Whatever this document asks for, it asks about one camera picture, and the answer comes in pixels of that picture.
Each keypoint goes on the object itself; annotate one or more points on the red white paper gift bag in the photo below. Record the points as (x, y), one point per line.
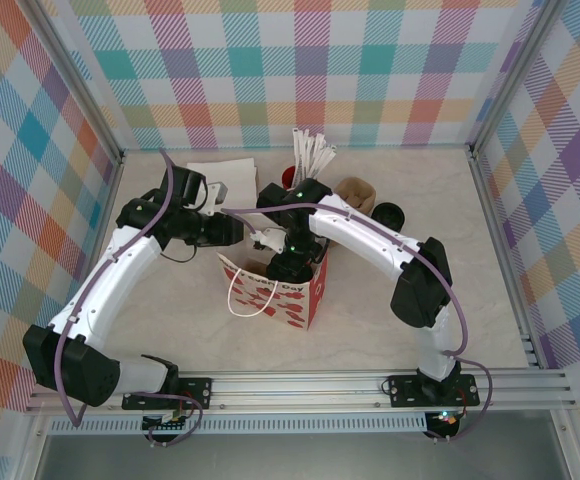
(295, 305)

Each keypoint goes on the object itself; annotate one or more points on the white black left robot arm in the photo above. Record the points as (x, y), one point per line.
(100, 285)

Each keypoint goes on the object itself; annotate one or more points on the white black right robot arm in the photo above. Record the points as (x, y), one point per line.
(370, 230)

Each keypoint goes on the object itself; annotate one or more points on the white paper napkin stack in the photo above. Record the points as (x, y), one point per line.
(235, 175)

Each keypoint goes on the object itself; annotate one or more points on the black plastic cup lid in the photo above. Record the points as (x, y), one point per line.
(389, 216)

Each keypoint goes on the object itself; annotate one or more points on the small green circuit board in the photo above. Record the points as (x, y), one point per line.
(170, 422)

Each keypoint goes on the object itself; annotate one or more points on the grey metal base panel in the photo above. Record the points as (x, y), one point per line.
(295, 460)

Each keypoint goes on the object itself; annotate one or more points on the circuit board with lit LEDs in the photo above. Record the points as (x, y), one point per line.
(445, 419)

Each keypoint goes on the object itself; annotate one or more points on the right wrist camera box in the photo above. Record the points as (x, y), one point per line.
(270, 239)

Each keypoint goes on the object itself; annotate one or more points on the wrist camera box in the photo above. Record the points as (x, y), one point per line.
(216, 195)
(270, 239)

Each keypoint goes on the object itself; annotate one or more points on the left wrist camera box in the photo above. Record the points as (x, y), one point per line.
(216, 195)

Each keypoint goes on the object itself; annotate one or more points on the aluminium side rail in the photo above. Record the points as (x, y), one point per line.
(111, 190)
(487, 200)

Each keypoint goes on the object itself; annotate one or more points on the aluminium mounting rail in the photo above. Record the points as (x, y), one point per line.
(295, 392)

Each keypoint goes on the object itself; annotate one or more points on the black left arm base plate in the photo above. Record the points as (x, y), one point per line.
(197, 392)

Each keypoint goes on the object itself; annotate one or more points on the aluminium frame post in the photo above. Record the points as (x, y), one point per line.
(514, 75)
(85, 85)

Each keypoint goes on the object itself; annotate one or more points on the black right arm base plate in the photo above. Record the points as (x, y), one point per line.
(405, 390)

